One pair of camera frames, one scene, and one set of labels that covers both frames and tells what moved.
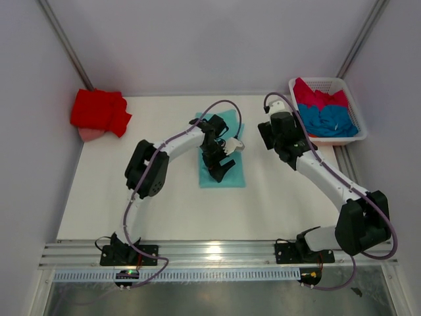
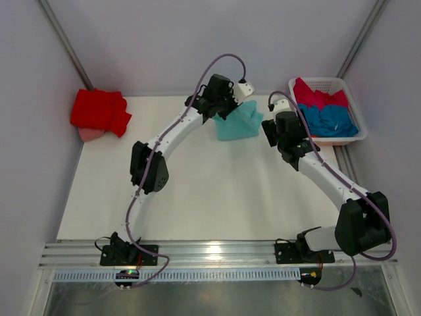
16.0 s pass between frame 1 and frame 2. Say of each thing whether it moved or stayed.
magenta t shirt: stayed
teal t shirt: moved
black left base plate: stayed
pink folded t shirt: stayed
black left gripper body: moved
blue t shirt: stayed
